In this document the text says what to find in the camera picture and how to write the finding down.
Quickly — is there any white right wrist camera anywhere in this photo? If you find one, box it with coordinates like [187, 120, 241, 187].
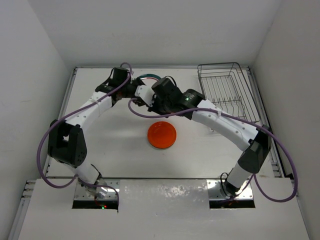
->
[134, 85, 155, 107]

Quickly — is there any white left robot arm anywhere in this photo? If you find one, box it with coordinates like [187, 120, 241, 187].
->
[47, 66, 137, 186]

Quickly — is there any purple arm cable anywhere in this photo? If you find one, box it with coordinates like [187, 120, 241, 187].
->
[127, 97, 300, 203]
[36, 62, 133, 201]

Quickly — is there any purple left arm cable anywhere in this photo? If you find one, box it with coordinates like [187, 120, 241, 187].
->
[36, 62, 133, 201]

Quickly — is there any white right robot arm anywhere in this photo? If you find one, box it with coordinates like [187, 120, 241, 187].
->
[147, 77, 271, 197]

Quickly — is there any metal base plate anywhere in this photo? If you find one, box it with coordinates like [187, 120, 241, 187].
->
[206, 178, 254, 201]
[73, 178, 120, 201]

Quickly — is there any white front cover panel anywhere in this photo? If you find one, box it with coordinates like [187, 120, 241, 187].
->
[19, 179, 309, 240]

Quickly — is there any plain white plate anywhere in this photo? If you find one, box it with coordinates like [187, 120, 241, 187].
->
[138, 73, 161, 81]

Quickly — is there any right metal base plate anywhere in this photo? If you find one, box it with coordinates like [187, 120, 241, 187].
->
[206, 178, 254, 201]

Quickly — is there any grey wire dish rack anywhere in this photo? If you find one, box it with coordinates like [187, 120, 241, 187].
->
[197, 62, 261, 123]

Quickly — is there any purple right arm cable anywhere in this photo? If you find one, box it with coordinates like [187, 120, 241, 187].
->
[127, 97, 300, 203]

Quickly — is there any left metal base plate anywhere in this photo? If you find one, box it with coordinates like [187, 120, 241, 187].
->
[73, 178, 120, 201]

